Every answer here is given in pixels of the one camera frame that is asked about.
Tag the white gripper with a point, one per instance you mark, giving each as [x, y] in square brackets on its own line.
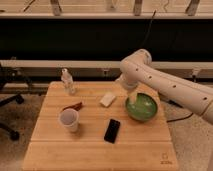
[132, 96]

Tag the white sponge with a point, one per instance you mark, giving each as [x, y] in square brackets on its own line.
[107, 99]

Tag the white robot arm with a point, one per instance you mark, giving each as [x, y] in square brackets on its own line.
[136, 69]

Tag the green bowl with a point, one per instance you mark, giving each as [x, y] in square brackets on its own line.
[143, 109]

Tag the black smartphone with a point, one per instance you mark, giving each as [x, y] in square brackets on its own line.
[112, 131]

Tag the red brown small object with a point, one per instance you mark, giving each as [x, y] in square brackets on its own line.
[76, 106]

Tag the clear plastic bottle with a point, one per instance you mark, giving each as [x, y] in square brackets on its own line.
[68, 82]

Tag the black office chair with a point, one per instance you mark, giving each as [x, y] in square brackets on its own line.
[13, 134]

